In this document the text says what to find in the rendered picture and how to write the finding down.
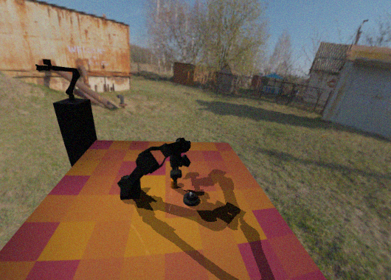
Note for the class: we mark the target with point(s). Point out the orange knob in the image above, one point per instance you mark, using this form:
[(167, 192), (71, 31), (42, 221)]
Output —
[(173, 185)]

